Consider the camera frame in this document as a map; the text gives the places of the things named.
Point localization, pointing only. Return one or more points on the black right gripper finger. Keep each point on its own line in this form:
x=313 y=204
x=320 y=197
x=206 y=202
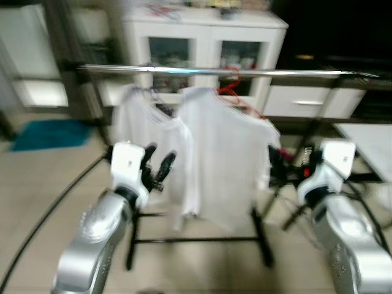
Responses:
x=275 y=162

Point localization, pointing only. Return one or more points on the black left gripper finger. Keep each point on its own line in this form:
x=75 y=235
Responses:
x=166 y=166
x=150 y=154

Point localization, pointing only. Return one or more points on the white t-shirt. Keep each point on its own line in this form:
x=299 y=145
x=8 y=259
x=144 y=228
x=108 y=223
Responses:
x=226 y=153
x=144 y=131

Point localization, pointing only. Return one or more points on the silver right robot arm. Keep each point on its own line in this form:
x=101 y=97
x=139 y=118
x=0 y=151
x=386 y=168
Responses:
x=349 y=239

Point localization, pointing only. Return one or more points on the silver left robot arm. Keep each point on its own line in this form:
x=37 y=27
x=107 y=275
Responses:
x=92 y=239

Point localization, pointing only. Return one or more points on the red clothes hanger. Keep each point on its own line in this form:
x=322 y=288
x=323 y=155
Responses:
x=233 y=90

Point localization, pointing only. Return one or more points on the blue and red hanger bundle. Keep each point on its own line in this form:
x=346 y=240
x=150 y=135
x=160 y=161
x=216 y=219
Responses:
x=164 y=10

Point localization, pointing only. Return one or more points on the large white table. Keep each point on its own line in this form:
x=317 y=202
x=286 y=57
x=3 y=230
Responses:
x=370 y=147

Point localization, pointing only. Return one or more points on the metal clothes rack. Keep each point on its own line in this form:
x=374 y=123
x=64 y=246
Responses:
x=184 y=71

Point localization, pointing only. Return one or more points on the teal floor mat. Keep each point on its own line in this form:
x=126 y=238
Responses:
x=49 y=135

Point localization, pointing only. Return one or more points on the white glass-door cabinet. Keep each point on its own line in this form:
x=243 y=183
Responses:
x=202 y=33

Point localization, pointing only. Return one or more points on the grey curtain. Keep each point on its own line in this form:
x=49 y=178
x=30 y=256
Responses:
x=61 y=37

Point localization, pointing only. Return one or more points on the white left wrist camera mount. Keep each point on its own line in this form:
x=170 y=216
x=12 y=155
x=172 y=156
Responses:
x=127 y=162

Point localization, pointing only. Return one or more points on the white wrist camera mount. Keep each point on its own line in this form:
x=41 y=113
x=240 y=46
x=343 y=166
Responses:
x=127 y=162
x=337 y=156

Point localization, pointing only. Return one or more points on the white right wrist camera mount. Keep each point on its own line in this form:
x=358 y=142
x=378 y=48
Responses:
x=337 y=156

